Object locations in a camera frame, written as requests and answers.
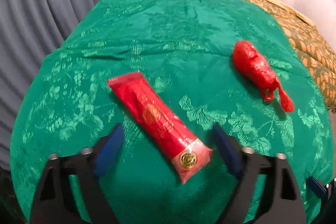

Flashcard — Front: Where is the red long snack wrapper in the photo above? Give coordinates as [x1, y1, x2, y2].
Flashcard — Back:
[107, 72, 213, 184]

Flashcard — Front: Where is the red knotted plastic bag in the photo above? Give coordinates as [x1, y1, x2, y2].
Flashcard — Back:
[232, 40, 295, 113]

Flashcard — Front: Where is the orange floral bed quilt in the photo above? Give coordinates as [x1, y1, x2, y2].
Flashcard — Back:
[244, 0, 335, 112]

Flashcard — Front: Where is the green satin tablecloth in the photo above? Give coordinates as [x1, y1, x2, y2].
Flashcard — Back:
[10, 0, 334, 223]

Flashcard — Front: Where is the grey-blue curtain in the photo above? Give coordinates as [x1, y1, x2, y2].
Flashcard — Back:
[1, 0, 98, 169]

